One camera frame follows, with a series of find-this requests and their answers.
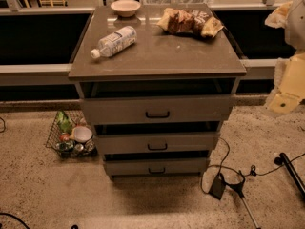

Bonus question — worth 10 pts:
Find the grey drawer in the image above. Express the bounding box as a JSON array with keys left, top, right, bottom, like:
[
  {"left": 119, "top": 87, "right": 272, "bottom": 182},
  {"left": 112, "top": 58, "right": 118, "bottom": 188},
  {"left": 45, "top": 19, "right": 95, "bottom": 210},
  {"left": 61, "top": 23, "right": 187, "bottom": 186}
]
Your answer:
[
  {"left": 80, "top": 95, "right": 233, "bottom": 124},
  {"left": 104, "top": 157, "right": 210, "bottom": 177},
  {"left": 93, "top": 132, "right": 219, "bottom": 155}
]

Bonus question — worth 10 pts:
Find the grey middle drawer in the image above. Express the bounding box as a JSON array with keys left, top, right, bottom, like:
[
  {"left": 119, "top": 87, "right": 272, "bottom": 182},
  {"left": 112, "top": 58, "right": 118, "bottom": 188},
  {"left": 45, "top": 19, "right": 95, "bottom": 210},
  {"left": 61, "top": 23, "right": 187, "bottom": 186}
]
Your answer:
[{"left": 93, "top": 132, "right": 219, "bottom": 155}]

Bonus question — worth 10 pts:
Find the black cable on floor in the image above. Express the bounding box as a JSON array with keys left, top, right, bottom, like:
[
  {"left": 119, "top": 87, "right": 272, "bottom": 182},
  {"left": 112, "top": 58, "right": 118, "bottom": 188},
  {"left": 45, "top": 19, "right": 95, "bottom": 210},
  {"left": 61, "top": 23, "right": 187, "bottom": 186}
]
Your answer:
[{"left": 199, "top": 136, "right": 305, "bottom": 196}]

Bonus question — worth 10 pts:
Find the black cable bottom left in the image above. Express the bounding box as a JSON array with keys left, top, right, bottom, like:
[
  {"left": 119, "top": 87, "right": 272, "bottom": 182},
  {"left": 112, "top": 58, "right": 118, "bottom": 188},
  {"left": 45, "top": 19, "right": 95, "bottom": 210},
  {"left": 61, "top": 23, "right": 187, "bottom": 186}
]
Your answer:
[{"left": 0, "top": 212, "right": 31, "bottom": 229}]

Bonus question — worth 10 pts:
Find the red can in basket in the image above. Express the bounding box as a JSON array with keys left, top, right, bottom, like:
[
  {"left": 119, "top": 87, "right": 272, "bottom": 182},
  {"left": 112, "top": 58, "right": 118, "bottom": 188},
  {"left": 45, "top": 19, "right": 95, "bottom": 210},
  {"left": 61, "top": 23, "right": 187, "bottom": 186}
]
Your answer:
[{"left": 59, "top": 134, "right": 70, "bottom": 142}]

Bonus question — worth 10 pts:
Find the beige ceramic bowl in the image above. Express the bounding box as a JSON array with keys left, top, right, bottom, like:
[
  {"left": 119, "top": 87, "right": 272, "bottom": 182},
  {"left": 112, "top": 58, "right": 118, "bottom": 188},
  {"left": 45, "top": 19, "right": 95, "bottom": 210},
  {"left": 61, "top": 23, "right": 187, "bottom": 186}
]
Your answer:
[{"left": 111, "top": 0, "right": 141, "bottom": 17}]

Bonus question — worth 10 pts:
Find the brown chip bag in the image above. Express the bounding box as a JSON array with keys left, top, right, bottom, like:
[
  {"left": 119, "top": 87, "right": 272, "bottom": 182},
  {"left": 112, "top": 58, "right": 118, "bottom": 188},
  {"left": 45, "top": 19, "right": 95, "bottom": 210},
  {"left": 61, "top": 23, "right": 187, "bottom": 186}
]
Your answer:
[{"left": 157, "top": 8, "right": 223, "bottom": 38}]

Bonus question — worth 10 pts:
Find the black power adapter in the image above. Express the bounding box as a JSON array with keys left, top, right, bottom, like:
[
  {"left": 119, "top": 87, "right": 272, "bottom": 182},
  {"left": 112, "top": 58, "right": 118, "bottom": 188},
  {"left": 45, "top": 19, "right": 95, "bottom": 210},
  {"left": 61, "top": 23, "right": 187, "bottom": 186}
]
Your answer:
[{"left": 209, "top": 174, "right": 226, "bottom": 200}]

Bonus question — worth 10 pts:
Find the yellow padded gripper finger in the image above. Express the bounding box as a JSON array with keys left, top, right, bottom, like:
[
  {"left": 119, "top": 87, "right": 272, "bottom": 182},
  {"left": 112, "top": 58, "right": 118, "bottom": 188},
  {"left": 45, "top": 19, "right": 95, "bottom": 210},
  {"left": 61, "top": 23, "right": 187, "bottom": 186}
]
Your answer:
[{"left": 266, "top": 52, "right": 305, "bottom": 115}]

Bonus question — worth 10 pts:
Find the black metal stand leg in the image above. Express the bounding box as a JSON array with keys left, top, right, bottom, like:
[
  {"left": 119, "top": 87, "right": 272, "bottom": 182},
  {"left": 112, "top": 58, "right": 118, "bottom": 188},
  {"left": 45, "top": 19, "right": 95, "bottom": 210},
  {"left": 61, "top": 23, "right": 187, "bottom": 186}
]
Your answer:
[{"left": 219, "top": 173, "right": 261, "bottom": 229}]

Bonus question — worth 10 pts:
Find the black pole on floor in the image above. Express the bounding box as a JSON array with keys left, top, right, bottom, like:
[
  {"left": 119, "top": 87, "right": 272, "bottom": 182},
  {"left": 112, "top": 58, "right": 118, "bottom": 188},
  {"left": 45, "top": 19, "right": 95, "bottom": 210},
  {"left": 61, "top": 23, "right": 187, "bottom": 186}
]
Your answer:
[{"left": 274, "top": 153, "right": 305, "bottom": 199}]

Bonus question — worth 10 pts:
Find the grey top drawer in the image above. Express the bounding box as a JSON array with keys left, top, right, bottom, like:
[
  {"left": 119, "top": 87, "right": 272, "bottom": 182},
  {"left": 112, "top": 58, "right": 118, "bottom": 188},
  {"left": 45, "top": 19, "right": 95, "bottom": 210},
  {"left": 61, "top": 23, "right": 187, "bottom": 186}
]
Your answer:
[{"left": 80, "top": 95, "right": 233, "bottom": 124}]

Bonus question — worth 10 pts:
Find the grey bottom drawer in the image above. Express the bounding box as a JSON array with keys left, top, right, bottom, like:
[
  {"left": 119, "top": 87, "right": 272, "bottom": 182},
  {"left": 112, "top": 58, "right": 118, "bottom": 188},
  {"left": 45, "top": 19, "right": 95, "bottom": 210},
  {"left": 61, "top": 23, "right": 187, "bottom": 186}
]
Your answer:
[{"left": 104, "top": 157, "right": 210, "bottom": 177}]

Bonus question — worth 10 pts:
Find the green snack bag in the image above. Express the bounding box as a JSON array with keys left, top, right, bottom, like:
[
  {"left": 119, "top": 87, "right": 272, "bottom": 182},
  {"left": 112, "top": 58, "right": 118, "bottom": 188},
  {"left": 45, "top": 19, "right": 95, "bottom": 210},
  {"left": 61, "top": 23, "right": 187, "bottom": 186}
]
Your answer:
[{"left": 56, "top": 111, "right": 72, "bottom": 134}]

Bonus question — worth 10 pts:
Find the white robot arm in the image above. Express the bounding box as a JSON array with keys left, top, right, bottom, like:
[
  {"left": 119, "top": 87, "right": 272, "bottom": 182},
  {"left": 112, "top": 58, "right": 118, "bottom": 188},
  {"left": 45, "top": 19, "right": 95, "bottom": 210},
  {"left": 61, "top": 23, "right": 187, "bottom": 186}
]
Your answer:
[{"left": 264, "top": 0, "right": 305, "bottom": 115}]

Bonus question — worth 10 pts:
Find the clear plastic water bottle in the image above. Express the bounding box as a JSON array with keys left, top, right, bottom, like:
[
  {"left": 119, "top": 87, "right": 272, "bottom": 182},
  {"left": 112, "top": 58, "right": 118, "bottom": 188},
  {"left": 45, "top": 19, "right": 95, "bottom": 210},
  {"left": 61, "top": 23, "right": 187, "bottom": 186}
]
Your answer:
[{"left": 91, "top": 26, "right": 137, "bottom": 59}]

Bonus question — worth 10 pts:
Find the white cup in basket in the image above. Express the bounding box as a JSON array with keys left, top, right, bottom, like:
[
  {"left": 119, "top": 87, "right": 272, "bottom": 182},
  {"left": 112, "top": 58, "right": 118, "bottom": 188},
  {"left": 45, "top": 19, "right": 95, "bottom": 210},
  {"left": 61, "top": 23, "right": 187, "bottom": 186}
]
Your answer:
[{"left": 72, "top": 126, "right": 92, "bottom": 143}]

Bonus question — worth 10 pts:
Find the grey drawer cabinet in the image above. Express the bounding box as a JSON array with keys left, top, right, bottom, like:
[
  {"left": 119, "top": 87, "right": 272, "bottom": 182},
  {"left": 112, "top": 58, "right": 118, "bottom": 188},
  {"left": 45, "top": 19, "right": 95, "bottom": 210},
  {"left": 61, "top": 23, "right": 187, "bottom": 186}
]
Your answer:
[{"left": 69, "top": 6, "right": 246, "bottom": 164}]

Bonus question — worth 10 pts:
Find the black wire basket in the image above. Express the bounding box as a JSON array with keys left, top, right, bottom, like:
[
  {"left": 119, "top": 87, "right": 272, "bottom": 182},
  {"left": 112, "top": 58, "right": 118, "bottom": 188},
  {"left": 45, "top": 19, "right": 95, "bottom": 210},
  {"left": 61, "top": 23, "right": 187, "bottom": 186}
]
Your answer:
[{"left": 46, "top": 110, "right": 97, "bottom": 158}]

